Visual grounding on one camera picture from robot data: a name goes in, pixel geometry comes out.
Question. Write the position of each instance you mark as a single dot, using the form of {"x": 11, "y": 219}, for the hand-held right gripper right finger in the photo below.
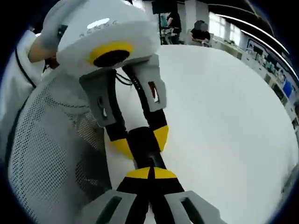
{"x": 177, "y": 205}

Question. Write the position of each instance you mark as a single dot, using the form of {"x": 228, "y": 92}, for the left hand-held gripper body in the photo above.
{"x": 98, "y": 30}

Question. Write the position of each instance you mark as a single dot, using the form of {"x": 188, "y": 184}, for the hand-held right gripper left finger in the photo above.
{"x": 126, "y": 200}

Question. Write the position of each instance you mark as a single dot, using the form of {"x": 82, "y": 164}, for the black remote control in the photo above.
{"x": 142, "y": 144}

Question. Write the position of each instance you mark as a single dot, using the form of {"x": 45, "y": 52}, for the red plug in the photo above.
{"x": 52, "y": 63}

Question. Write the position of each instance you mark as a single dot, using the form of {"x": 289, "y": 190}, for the black equipment stand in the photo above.
{"x": 163, "y": 21}

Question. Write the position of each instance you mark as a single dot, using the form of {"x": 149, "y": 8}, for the white mesh laundry bag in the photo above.
{"x": 42, "y": 151}

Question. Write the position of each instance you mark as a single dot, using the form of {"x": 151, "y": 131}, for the person's white shirt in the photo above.
{"x": 14, "y": 93}

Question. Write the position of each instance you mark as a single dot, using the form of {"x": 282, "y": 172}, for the ceiling light strip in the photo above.
{"x": 257, "y": 29}
{"x": 271, "y": 47}

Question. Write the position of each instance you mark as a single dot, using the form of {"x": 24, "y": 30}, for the blue container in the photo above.
{"x": 287, "y": 89}

